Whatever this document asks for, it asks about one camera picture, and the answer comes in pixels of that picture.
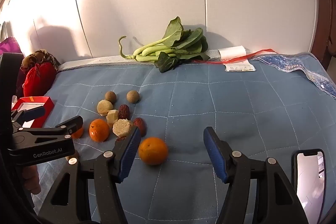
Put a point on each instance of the red box with white inside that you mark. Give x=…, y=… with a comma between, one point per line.
x=39, y=103

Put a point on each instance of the large orange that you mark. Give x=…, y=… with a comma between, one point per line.
x=153, y=151

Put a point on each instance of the small orange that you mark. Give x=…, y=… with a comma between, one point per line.
x=99, y=130
x=78, y=133

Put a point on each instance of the person's left hand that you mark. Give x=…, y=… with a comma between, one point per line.
x=30, y=179

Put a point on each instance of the purple bag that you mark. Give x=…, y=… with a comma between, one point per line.
x=9, y=44

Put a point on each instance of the white paper tag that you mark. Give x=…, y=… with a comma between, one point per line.
x=232, y=52

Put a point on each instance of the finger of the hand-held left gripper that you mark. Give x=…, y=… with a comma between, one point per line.
x=34, y=112
x=71, y=125

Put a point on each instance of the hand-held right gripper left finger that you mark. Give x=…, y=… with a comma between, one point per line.
x=128, y=153

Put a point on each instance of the printed white label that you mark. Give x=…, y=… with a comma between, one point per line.
x=240, y=67

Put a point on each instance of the brown patterned cloth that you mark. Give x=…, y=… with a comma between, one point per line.
x=42, y=56

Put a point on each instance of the black smartphone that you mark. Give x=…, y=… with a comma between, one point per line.
x=308, y=182

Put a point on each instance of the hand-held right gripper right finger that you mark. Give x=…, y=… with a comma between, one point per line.
x=215, y=153

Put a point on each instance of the brown longan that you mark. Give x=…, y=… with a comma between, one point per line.
x=132, y=96
x=110, y=97

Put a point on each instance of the brown wooden furniture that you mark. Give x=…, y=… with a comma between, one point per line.
x=325, y=16

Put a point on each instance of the green leafy vegetable bunch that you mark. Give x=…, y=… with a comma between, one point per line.
x=173, y=37

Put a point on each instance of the dried red date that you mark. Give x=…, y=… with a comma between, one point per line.
x=140, y=125
x=120, y=138
x=124, y=111

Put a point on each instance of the clear printed plastic bag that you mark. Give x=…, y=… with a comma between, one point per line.
x=288, y=66

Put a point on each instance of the red cloth pouch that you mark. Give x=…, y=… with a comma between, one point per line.
x=39, y=79

